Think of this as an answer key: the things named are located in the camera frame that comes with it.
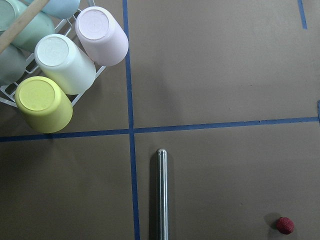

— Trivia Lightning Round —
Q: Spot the pink upturned cup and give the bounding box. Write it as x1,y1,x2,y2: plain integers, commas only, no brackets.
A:
75,6,129,67

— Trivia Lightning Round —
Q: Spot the white upturned cup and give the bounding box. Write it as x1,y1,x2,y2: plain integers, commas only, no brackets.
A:
34,34,96,95

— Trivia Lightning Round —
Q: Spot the yellow-green upturned cup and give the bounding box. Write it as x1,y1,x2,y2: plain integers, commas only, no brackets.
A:
14,76,73,134

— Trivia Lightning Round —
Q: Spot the blue upturned cup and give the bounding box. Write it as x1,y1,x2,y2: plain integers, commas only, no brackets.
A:
41,0,81,19

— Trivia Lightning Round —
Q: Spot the grey upturned cup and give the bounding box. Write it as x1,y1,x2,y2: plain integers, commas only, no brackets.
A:
0,44,26,86

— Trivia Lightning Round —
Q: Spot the mint green upturned cup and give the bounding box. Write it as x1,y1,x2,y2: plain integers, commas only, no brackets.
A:
0,0,55,53

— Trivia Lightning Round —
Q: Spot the steel muddler black tip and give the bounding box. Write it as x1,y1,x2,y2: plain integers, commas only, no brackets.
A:
148,148,170,240

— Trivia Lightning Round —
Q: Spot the red strawberry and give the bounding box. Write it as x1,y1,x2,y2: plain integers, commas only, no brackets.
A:
275,217,295,235

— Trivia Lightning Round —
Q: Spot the white wire cup rack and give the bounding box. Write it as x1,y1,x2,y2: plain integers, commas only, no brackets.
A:
0,0,106,108

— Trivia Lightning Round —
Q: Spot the wooden rack handle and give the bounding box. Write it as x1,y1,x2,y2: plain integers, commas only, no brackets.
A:
0,0,49,53

